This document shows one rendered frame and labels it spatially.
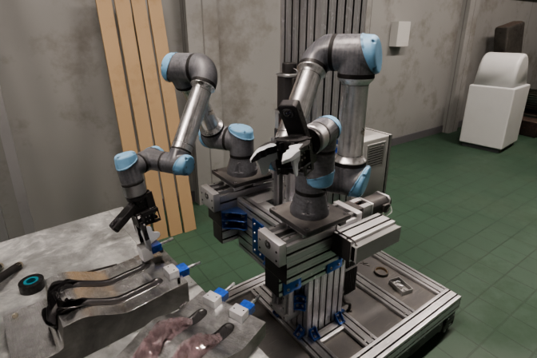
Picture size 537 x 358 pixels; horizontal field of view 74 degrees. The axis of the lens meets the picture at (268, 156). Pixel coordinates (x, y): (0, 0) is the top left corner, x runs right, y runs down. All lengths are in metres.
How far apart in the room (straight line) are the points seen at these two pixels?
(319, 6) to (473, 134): 5.03
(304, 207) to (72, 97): 2.39
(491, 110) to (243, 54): 3.80
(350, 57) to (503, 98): 4.99
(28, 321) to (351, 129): 1.16
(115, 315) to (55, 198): 2.33
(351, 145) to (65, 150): 2.61
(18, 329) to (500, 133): 5.81
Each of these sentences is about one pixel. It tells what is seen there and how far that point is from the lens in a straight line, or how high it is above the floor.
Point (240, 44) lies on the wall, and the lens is 3.76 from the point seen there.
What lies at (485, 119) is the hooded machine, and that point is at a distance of 6.14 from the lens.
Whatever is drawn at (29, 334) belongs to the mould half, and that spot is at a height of 0.86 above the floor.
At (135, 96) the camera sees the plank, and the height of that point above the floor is 1.20.
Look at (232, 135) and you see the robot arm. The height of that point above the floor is 1.24.
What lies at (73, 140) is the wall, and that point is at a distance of 3.35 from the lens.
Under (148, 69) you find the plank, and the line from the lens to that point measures 3.11.
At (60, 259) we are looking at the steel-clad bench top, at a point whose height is 0.80.
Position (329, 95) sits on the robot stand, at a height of 1.45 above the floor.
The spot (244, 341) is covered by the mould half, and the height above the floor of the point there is 0.86.
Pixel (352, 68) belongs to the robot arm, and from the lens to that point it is 1.14.
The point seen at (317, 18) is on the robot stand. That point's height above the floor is 1.73.
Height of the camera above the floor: 1.69
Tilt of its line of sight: 19 degrees down
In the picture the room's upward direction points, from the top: straight up
